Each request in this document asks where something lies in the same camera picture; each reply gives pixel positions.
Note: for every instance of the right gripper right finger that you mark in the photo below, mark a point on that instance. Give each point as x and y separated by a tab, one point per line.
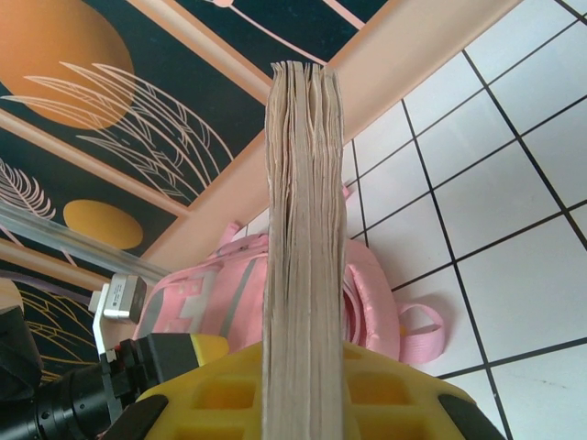
390	403

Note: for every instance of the aluminium frame post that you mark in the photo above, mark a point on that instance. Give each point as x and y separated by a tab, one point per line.
69	238

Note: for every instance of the pink backpack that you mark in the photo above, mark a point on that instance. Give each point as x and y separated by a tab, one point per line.
206	293

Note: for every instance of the navy book long yellow label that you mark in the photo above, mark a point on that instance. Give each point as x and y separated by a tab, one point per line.
302	229

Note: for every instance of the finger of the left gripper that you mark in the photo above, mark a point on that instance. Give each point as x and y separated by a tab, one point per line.
183	353

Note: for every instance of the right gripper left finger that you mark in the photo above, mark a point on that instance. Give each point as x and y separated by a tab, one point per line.
215	408

